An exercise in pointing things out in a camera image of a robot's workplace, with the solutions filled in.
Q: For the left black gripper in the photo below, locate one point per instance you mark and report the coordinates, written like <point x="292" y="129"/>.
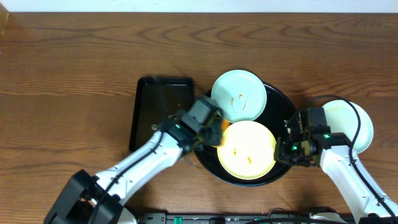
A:
<point x="208" y="142"/>

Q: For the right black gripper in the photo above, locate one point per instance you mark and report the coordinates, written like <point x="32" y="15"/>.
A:
<point x="281" y="154"/>

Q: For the orange green scrub sponge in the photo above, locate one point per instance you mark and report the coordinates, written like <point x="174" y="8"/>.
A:
<point x="224" y="125"/>

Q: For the light blue plate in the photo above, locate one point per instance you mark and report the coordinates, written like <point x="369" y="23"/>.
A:
<point x="240" y="94"/>
<point x="342" y="119"/>

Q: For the yellow plate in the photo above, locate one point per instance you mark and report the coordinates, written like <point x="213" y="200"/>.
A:
<point x="247" y="150"/>

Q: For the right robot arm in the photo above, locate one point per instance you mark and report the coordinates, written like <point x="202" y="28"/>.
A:
<point x="365" y="198"/>

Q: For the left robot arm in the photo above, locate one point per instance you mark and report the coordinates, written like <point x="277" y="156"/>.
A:
<point x="101" y="198"/>

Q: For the black round tray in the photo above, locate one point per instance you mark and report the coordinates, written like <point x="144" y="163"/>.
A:
<point x="278" y="109"/>

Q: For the black rectangular water tray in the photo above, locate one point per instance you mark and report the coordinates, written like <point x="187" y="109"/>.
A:
<point x="156" y="98"/>

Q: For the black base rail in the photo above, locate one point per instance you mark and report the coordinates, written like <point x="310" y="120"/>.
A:
<point x="164" y="217"/>

